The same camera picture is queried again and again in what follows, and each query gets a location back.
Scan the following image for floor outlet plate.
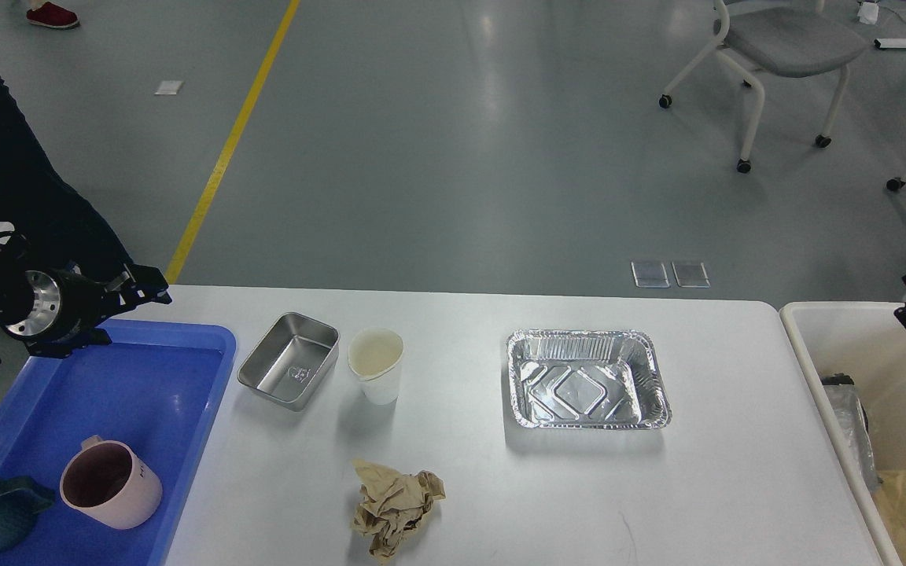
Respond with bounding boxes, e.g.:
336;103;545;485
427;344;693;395
670;261;711;288
632;260;670;289

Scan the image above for person in red slippers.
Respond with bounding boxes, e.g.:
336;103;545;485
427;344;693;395
25;1;80;30

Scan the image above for white paper cup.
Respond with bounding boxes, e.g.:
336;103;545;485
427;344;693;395
348;327;405;406

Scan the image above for floor outlet plate right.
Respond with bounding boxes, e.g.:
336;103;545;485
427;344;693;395
670;261;711;288

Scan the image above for pink mug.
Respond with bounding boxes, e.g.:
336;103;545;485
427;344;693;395
60;435;164;530

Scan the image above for floor outlet plate left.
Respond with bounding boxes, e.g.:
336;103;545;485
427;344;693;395
632;260;670;289

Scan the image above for crumpled brown paper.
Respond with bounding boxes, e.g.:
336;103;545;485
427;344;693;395
350;458;447;565

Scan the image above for stainless steel rectangular container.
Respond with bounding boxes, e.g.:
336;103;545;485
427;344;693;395
238;312;341;412

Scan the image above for aluminium foil tray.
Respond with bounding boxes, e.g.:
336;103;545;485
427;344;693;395
506;329;672;431

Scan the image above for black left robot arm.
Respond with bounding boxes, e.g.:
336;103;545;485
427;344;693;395
0;232;172;363

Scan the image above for plastic bag in bin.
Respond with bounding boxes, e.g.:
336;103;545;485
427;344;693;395
820;373;882;494

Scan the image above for grey office chair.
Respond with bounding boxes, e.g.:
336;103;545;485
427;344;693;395
657;1;865;175

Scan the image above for white plastic bin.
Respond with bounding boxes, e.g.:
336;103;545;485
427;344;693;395
780;302;906;565

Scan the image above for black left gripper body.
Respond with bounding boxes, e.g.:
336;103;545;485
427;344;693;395
1;270;110;358

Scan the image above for person in dark jeans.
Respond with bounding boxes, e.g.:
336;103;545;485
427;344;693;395
0;76;132;281

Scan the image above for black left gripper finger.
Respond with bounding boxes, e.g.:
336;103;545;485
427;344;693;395
104;263;173;309
60;327;112;350

